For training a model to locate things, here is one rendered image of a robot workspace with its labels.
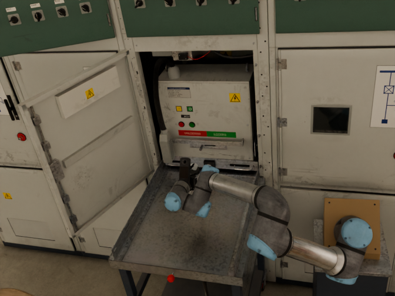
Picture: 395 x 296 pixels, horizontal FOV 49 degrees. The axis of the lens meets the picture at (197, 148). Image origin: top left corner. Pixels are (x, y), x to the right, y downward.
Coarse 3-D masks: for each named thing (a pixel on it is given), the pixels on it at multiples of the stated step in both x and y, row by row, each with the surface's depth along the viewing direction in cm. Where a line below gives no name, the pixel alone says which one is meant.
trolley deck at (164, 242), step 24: (168, 192) 233; (192, 192) 230; (216, 192) 228; (168, 216) 216; (192, 216) 214; (216, 216) 212; (240, 216) 210; (144, 240) 204; (168, 240) 202; (192, 240) 201; (216, 240) 199; (120, 264) 196; (144, 264) 192; (168, 264) 190; (192, 264) 189; (216, 264) 187; (240, 264) 185
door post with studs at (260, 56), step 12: (264, 0) 181; (264, 12) 184; (264, 24) 186; (264, 36) 189; (264, 48) 192; (264, 60) 196; (264, 72) 199; (264, 84) 202; (264, 96) 206; (264, 108) 209; (264, 120) 213; (264, 132) 217; (264, 144) 221; (264, 156) 225; (264, 168) 229
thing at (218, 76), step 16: (192, 64) 236; (208, 64) 233; (224, 64) 230; (240, 64) 228; (160, 80) 222; (176, 80) 219; (192, 80) 217; (208, 80) 215; (224, 80) 212; (240, 80) 210; (256, 128) 238
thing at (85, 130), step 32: (96, 64) 200; (64, 96) 187; (96, 96) 202; (128, 96) 223; (32, 128) 178; (64, 128) 195; (96, 128) 210; (128, 128) 228; (64, 160) 198; (96, 160) 216; (128, 160) 235; (64, 192) 201; (96, 192) 221; (128, 192) 237; (64, 224) 209
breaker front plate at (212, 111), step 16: (160, 96) 226; (192, 96) 221; (208, 96) 219; (224, 96) 216; (240, 96) 214; (176, 112) 229; (192, 112) 227; (208, 112) 224; (224, 112) 222; (240, 112) 219; (176, 128) 235; (192, 128) 233; (208, 128) 230; (224, 128) 227; (240, 128) 224; (176, 144) 242; (192, 144) 239
